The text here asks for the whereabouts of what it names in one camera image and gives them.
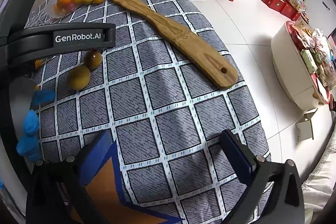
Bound red snack tray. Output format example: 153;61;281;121
289;14;336;106

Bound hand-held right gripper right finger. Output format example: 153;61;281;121
219;130;306;224

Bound person's left hand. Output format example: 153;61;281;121
16;90;56;163

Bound dark green tomato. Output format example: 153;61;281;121
84;50;102;69

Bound long wooden board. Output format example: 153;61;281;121
87;0;239;90

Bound cardboard piece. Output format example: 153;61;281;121
295;111;315;142

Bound olive green tomato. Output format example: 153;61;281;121
67;66;91;90

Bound white cloth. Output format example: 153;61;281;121
301;140;336;224

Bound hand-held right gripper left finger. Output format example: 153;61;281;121
25;130;124;224

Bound grey checked star blanket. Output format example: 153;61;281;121
24;0;272;224

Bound cream round table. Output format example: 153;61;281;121
270;21;336;109

